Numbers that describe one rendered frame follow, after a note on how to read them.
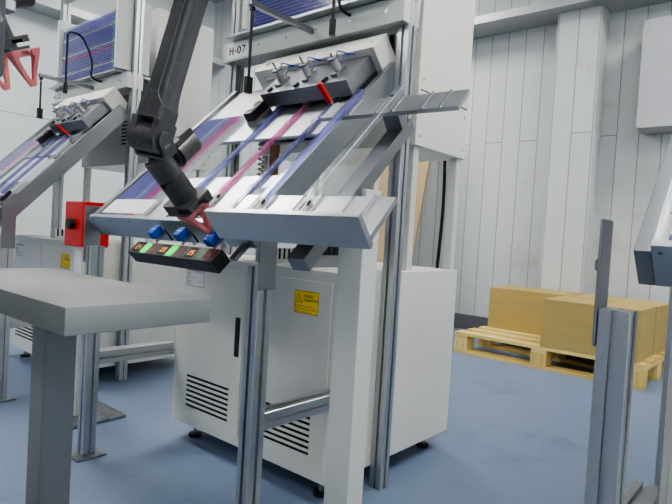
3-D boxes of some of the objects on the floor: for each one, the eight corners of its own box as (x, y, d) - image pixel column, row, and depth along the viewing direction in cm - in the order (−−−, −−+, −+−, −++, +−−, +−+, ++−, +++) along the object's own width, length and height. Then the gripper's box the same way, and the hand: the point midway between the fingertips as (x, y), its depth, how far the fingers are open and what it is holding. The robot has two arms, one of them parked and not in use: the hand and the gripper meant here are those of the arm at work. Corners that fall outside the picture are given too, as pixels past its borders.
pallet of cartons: (674, 369, 348) (679, 303, 347) (647, 391, 288) (654, 311, 287) (500, 339, 421) (504, 284, 420) (450, 352, 361) (455, 288, 360)
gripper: (145, 187, 118) (186, 240, 127) (173, 187, 111) (214, 244, 120) (167, 167, 122) (205, 221, 130) (195, 166, 115) (233, 223, 124)
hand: (207, 229), depth 125 cm, fingers closed
